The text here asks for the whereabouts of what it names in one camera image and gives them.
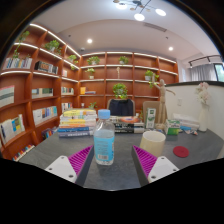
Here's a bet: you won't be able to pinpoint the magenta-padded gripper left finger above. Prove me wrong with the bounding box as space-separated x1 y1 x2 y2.
44 145 95 187

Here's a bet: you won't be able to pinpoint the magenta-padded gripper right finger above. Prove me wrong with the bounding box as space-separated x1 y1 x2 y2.
131 145 180 187

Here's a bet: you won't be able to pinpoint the clear blue-capped water bottle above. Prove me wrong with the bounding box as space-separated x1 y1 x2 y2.
93 109 116 166

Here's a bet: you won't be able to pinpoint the flat round red coaster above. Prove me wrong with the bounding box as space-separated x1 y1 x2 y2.
172 145 190 159

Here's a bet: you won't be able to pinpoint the cream cup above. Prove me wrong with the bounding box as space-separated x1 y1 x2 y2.
139 130 167 158

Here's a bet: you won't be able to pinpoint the green tissue box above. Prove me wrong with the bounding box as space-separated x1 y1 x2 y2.
164 119 181 136

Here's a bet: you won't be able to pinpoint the colourful book stack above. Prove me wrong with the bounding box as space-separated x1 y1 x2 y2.
57 108 98 138

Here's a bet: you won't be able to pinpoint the green and white carton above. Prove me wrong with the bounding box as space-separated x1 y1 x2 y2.
145 107 157 130

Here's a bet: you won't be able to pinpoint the white book stack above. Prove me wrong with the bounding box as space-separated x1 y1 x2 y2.
173 113 201 131

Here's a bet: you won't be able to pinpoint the dark book stack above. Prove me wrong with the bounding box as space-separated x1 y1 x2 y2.
109 115 146 134

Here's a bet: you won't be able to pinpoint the tan chair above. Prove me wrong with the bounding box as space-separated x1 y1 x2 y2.
142 100 161 124

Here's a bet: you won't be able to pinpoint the white vase with flowers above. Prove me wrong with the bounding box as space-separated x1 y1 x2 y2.
194 81 212 133

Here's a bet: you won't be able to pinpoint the wooden artist mannequin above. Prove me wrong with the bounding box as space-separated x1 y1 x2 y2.
151 78 176 130

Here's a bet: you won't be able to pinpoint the wooden shelf unit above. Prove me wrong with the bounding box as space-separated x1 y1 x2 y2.
0 23 180 162

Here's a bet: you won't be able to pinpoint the dark office chair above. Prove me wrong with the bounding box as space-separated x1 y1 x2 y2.
107 98 136 117

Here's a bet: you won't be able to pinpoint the grey curtain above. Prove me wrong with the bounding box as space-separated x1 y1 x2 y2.
189 63 218 83

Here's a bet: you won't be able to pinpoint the window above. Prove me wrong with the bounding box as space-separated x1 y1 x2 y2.
213 62 224 83

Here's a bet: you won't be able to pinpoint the recessed ceiling spotlights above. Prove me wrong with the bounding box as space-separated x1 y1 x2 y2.
86 37 175 52

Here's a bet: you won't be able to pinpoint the ceiling air vent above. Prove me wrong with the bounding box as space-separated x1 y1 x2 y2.
143 22 168 33

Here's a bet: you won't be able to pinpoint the branched ceiling lamp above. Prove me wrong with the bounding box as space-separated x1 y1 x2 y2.
112 0 167 22

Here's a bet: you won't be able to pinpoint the black track light rail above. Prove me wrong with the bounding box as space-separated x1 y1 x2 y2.
188 54 223 68

